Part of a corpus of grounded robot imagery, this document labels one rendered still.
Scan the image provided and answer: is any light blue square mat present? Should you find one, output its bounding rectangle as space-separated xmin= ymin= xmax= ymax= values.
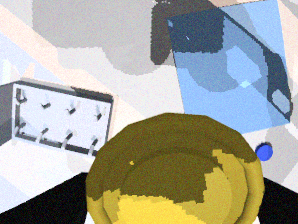
xmin=166 ymin=0 xmax=291 ymax=135

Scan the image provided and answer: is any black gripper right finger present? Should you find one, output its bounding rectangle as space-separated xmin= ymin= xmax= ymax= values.
xmin=257 ymin=177 xmax=298 ymax=224

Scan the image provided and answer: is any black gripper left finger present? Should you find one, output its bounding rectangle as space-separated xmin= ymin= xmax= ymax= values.
xmin=0 ymin=172 xmax=89 ymax=224

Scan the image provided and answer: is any yellow round plate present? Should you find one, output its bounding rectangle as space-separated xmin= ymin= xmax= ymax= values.
xmin=85 ymin=112 xmax=265 ymax=224

